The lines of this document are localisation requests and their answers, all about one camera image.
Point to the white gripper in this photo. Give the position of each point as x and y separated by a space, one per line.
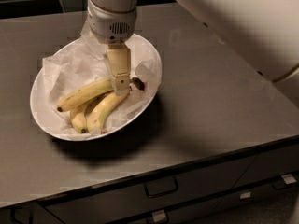
109 24

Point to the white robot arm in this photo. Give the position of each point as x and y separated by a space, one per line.
265 33

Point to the white oval bowl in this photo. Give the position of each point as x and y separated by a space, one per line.
46 115

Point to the top yellow banana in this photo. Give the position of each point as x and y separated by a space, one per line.
84 94

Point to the right yellow banana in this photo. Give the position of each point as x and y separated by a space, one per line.
98 117

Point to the small lower yellow banana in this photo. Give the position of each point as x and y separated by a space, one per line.
79 115

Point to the white paper liner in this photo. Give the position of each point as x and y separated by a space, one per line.
71 66

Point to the upper dark drawer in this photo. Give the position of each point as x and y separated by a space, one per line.
128 198

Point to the dark drawer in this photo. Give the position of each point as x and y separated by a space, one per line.
272 163
128 198
213 203

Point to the lower dark drawer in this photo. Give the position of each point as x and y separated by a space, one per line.
213 203

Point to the right dark drawer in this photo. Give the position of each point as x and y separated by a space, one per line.
272 163

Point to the white label on drawer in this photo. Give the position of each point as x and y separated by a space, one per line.
289 179

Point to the black drawer handle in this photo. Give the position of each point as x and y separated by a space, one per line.
160 187

